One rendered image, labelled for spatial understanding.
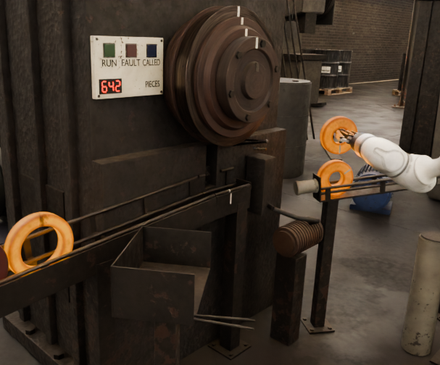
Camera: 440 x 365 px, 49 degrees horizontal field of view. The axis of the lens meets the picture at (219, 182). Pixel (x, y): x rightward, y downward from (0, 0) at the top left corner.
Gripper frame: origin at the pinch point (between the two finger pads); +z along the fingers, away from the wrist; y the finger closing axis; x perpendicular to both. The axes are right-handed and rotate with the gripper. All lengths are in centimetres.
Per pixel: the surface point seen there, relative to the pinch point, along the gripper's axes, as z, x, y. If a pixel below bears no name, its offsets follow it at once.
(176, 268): -54, -26, -73
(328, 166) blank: -2.5, -13.9, -4.4
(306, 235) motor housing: -13.0, -39.6, -14.9
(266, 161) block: -4.2, -11.0, -31.6
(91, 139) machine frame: -29, 5, -96
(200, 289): -66, -27, -68
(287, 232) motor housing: -13.2, -37.7, -23.4
